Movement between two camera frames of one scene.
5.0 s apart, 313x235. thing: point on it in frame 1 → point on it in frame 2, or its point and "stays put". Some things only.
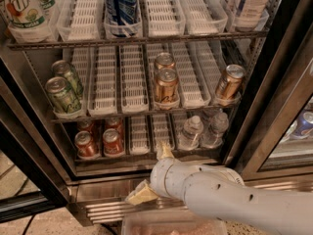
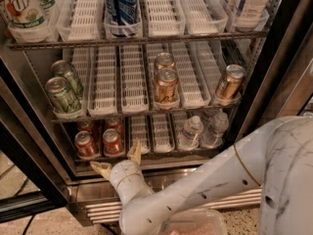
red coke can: [113, 145] stays put
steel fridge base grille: [102, 200] stays put
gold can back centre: [164, 60] stays put
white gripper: [158, 177] → [124, 171]
